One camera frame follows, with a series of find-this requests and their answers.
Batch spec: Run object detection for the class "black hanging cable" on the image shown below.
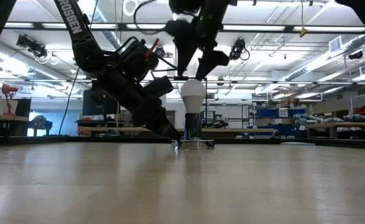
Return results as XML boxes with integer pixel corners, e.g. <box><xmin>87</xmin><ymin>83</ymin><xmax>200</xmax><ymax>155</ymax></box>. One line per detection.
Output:
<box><xmin>58</xmin><ymin>65</ymin><xmax>80</xmax><ymax>135</ymax></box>

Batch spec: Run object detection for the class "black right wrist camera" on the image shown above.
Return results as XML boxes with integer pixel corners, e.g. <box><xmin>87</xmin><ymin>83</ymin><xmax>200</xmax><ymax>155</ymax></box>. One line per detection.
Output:
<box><xmin>169</xmin><ymin>0</ymin><xmax>205</xmax><ymax>16</ymax></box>

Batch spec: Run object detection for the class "red desk lamp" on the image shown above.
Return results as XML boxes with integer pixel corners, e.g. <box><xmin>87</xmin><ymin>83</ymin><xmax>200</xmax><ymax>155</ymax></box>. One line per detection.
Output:
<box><xmin>1</xmin><ymin>83</ymin><xmax>19</xmax><ymax>116</ymax></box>

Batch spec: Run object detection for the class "yellow hanging power plug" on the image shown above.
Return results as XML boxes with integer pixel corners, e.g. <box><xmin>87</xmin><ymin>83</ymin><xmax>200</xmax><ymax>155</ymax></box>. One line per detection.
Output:
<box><xmin>299</xmin><ymin>0</ymin><xmax>309</xmax><ymax>38</ymax></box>

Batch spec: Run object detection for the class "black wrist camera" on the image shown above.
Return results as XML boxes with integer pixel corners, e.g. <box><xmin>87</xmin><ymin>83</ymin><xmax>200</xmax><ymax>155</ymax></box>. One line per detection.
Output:
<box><xmin>169</xmin><ymin>0</ymin><xmax>205</xmax><ymax>16</ymax></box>
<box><xmin>119</xmin><ymin>36</ymin><xmax>160</xmax><ymax>82</ymax></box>

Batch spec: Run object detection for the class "white lightbulb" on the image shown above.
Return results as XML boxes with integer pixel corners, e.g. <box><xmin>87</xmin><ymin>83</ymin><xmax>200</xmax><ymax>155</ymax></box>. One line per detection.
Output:
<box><xmin>180</xmin><ymin>78</ymin><xmax>207</xmax><ymax>114</ymax></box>

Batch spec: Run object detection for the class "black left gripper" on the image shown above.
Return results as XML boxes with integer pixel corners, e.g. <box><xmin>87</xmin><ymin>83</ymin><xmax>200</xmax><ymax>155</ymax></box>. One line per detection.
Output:
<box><xmin>91</xmin><ymin>73</ymin><xmax>182</xmax><ymax>141</ymax></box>

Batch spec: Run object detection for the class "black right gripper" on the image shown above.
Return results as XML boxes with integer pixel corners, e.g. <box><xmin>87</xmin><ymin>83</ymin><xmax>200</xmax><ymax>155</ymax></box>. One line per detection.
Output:
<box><xmin>165</xmin><ymin>0</ymin><xmax>233</xmax><ymax>80</ymax></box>

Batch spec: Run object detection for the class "blue storage crate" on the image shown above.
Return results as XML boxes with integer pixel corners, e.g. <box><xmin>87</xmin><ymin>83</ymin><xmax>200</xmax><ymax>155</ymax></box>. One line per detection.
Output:
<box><xmin>256</xmin><ymin>124</ymin><xmax>307</xmax><ymax>138</ymax></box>

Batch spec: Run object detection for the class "blue storage bins row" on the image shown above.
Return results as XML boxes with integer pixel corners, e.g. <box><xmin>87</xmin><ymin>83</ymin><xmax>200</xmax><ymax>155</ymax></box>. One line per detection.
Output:
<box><xmin>256</xmin><ymin>107</ymin><xmax>307</xmax><ymax>118</ymax></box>

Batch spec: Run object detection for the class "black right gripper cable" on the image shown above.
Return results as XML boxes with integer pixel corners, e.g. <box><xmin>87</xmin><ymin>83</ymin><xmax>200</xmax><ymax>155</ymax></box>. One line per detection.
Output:
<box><xmin>133</xmin><ymin>0</ymin><xmax>170</xmax><ymax>35</ymax></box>

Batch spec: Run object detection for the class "black office chair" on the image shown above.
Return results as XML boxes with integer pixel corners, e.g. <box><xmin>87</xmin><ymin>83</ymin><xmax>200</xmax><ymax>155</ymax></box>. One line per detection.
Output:
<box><xmin>29</xmin><ymin>114</ymin><xmax>53</xmax><ymax>137</ymax></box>

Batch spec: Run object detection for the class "black ceiling-mounted camera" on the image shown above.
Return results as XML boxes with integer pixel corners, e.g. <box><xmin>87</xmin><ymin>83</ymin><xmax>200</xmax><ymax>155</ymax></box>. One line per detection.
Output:
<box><xmin>228</xmin><ymin>37</ymin><xmax>251</xmax><ymax>62</ymax></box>
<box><xmin>16</xmin><ymin>34</ymin><xmax>49</xmax><ymax>59</ymax></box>

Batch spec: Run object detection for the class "wooden workbench with lamp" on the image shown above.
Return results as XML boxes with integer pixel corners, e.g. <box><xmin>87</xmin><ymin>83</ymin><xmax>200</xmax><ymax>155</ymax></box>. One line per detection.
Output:
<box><xmin>0</xmin><ymin>112</ymin><xmax>29</xmax><ymax>138</ymax></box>

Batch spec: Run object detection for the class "silver ceiling air duct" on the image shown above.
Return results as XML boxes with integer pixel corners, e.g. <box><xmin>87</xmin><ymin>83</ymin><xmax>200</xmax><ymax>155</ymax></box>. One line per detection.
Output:
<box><xmin>281</xmin><ymin>34</ymin><xmax>365</xmax><ymax>82</ymax></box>

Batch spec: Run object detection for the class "wrapped grey bundle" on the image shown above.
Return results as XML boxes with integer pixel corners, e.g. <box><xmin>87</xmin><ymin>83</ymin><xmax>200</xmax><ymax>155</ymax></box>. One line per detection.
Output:
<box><xmin>293</xmin><ymin>113</ymin><xmax>323</xmax><ymax>125</ymax></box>
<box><xmin>343</xmin><ymin>114</ymin><xmax>365</xmax><ymax>123</ymax></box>

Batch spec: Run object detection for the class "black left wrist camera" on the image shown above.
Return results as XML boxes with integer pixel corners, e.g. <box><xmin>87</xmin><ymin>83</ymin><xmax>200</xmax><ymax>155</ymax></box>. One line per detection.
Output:
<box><xmin>119</xmin><ymin>36</ymin><xmax>160</xmax><ymax>82</ymax></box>

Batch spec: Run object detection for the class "black table border strip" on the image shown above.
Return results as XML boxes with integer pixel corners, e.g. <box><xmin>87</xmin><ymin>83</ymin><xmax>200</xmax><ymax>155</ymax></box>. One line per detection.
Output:
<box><xmin>0</xmin><ymin>135</ymin><xmax>365</xmax><ymax>151</ymax></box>

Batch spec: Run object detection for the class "teal flat object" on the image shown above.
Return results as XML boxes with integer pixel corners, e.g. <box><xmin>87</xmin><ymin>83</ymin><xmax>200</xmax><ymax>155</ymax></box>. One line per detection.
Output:
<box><xmin>280</xmin><ymin>141</ymin><xmax>316</xmax><ymax>147</ymax></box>

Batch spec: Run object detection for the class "chrome lamp socket base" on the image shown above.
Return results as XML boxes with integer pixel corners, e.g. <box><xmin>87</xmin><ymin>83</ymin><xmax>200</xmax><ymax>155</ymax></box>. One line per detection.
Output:
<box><xmin>170</xmin><ymin>112</ymin><xmax>216</xmax><ymax>151</ymax></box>

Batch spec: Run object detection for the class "black cabinet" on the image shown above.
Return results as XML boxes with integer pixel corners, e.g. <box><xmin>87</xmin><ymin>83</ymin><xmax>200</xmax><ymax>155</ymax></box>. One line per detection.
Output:
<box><xmin>14</xmin><ymin>98</ymin><xmax>32</xmax><ymax>137</ymax></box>

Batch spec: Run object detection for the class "long wooden workbench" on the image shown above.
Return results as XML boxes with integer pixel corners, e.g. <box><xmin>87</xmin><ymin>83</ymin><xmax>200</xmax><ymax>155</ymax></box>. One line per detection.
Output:
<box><xmin>78</xmin><ymin>126</ymin><xmax>275</xmax><ymax>138</ymax></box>

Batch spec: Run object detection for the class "black computer monitor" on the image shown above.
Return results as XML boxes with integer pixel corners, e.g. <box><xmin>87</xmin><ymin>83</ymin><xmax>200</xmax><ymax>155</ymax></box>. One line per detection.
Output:
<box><xmin>82</xmin><ymin>89</ymin><xmax>121</xmax><ymax>116</ymax></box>

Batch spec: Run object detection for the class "white ceiling air vent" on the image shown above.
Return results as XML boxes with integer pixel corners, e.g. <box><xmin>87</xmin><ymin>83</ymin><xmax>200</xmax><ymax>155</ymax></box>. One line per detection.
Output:
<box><xmin>328</xmin><ymin>35</ymin><xmax>343</xmax><ymax>54</ymax></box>

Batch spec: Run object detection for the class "wooden workbench with bundles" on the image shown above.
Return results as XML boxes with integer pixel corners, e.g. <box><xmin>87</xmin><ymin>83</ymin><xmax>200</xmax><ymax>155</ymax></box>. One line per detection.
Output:
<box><xmin>306</xmin><ymin>122</ymin><xmax>365</xmax><ymax>139</ymax></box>

